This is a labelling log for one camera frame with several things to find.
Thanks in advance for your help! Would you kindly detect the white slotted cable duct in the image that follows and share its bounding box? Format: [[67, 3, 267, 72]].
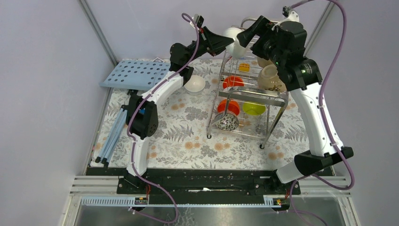
[[81, 196, 282, 209]]

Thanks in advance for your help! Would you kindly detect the beige bowl rear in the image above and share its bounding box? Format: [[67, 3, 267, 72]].
[[257, 57, 273, 68]]

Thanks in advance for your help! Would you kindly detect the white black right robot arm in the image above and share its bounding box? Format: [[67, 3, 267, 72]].
[[237, 16, 353, 194]]

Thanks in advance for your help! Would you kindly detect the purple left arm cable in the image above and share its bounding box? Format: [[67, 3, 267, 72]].
[[126, 13, 200, 225]]

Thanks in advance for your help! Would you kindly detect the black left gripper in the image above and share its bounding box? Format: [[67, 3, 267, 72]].
[[184, 26, 234, 65]]

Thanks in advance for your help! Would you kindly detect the leopard pattern bowl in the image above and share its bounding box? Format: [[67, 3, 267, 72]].
[[216, 113, 239, 131]]

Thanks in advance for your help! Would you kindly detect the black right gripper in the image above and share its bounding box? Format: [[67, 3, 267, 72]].
[[235, 16, 285, 68]]

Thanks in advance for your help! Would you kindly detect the small yellow cup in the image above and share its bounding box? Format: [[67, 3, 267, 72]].
[[238, 63, 250, 72]]

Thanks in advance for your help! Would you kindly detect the blue perforated tray stand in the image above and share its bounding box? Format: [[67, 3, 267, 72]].
[[94, 59, 170, 168]]

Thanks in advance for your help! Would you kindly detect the lime green bowl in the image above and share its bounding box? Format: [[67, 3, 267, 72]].
[[242, 102, 266, 115]]

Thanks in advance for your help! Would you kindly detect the white bowl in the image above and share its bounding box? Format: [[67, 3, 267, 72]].
[[184, 75, 206, 95], [223, 27, 249, 59]]

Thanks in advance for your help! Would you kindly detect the floral table mat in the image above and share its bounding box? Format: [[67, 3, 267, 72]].
[[90, 59, 322, 171]]

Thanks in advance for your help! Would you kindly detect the stainless steel dish rack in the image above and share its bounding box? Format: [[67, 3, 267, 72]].
[[206, 36, 288, 149]]

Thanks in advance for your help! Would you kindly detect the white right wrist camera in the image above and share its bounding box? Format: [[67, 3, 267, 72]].
[[275, 6, 300, 26]]

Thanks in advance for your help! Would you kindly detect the beige bowl with flower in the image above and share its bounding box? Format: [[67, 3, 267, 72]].
[[257, 65, 287, 93]]

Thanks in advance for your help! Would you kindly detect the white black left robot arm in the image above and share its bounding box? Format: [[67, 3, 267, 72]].
[[127, 27, 234, 194]]

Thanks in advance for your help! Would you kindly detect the orange bowl lower front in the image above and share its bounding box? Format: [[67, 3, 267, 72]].
[[217, 99, 240, 116]]

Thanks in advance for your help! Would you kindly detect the orange bowl lower rear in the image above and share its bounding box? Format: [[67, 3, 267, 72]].
[[222, 76, 245, 89]]

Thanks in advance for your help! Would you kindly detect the orange bowl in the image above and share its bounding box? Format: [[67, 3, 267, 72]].
[[217, 99, 240, 116], [222, 76, 245, 89]]

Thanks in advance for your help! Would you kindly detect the white bowl front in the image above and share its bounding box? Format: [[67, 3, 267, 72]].
[[184, 75, 206, 95]]

